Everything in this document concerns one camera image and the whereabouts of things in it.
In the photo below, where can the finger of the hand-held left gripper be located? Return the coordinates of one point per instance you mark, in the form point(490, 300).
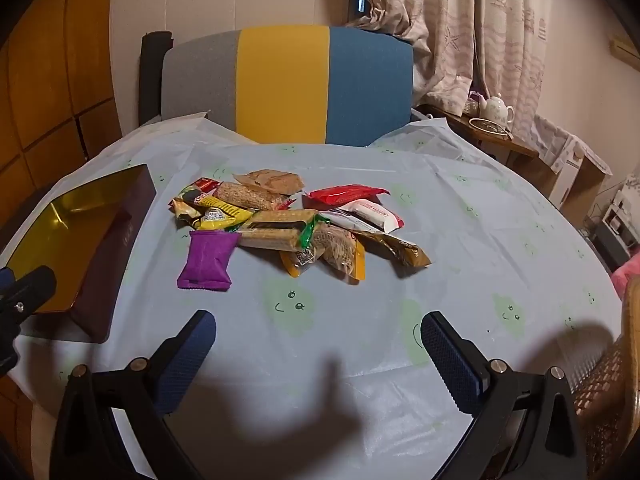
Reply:
point(32, 287)

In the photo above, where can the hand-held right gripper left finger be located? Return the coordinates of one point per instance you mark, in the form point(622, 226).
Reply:
point(187, 360)

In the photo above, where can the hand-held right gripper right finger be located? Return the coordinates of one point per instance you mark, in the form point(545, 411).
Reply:
point(450, 360)

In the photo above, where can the maroon box with gold interior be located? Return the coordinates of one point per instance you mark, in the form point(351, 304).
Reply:
point(65, 250)

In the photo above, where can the purple snack packet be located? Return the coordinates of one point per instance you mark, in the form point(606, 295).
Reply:
point(207, 260)

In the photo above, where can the long white brown snack packet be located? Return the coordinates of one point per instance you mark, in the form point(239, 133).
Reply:
point(395, 250)

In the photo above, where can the green edged biscuit packet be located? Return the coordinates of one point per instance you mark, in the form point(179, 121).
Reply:
point(270, 240)

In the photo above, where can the yellow snack packet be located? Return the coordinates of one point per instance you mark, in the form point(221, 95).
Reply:
point(220, 216)

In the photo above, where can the dark brown snack packet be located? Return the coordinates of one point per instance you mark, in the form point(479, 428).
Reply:
point(185, 210)

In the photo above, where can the clear orange-edged snack packet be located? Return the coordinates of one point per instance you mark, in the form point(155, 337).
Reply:
point(335, 252)

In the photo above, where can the white red-edged cake packet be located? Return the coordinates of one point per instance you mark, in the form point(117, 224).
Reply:
point(370, 210)

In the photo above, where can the tan biscuit packet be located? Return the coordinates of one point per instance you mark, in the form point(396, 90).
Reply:
point(285, 216)

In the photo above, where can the oat bar packet red ends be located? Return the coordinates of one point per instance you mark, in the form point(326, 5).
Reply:
point(245, 195)

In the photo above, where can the small red snack packet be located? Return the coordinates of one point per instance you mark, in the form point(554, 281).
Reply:
point(207, 185)

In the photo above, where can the clear brown biscuit packet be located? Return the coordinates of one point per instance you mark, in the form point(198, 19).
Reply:
point(275, 180)

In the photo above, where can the wicker chair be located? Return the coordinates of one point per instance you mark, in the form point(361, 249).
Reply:
point(605, 395)

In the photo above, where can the pink cloth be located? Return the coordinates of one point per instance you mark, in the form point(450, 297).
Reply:
point(629, 275)

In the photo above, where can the orange wooden wardrobe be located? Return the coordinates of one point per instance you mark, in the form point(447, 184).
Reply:
point(50, 85)

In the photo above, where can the grey appliance stack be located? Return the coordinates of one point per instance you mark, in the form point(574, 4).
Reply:
point(617, 230)

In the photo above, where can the wooden side table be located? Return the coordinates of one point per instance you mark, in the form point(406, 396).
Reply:
point(515, 152)

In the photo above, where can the cloth covered side shelf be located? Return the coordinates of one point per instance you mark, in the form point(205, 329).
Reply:
point(570, 160)

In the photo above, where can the white plate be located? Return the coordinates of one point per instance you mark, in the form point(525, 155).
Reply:
point(490, 129)

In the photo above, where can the small glass jar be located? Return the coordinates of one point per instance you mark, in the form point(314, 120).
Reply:
point(472, 105)

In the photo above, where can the white teapot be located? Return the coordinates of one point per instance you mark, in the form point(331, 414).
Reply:
point(495, 107)

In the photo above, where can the grey yellow blue chair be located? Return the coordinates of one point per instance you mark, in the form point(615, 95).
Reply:
point(280, 85)

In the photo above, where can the beige patterned curtain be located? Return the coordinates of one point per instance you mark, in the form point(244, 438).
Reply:
point(450, 35)

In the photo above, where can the wall air conditioner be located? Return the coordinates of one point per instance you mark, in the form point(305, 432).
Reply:
point(627, 50)

